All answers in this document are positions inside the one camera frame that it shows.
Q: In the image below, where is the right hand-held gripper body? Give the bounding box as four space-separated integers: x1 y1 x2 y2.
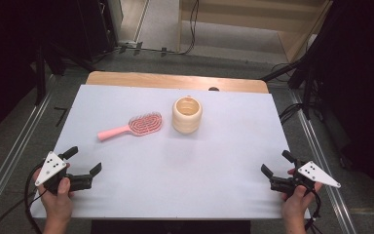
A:
269 158 342 198

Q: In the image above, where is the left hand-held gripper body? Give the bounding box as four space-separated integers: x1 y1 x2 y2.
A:
34 150 94 196

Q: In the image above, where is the person's right hand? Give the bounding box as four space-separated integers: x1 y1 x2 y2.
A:
280 167 324 226

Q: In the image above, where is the person's left hand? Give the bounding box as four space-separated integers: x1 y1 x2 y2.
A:
31 163 75 226

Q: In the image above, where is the pink hairbrush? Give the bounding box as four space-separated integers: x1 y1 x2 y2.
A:
96 111 164 142

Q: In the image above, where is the black metal stand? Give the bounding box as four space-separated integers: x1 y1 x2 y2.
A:
33 41 95 106
260 28 325 121

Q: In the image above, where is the white table board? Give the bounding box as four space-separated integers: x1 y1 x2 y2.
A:
29 84 312 220

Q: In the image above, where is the cream ribbed cup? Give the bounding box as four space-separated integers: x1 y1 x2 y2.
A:
171 95 204 136

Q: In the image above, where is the wooden table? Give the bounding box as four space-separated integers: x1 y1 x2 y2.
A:
85 70 270 95

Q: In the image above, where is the black cabinet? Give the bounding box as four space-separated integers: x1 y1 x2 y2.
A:
76 0 119 63

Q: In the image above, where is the wooden platform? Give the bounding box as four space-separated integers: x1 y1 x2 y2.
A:
176 0 335 64

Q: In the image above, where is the metal floor rail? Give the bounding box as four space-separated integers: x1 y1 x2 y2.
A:
0 75 56 225
287 89 358 234

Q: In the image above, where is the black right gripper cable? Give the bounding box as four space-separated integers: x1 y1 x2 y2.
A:
303 188 323 234

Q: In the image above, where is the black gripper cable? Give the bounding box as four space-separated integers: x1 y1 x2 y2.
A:
23 164 47 234
303 188 323 234

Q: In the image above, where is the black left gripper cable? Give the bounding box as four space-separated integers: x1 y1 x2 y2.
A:
23 164 47 234

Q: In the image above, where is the black cable bundle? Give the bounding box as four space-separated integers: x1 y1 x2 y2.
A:
278 102 306 127

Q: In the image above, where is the thin black floor cable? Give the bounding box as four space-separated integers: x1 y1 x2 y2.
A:
0 189 48 234

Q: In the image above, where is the black hanging cable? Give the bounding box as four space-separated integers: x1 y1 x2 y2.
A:
178 0 200 56

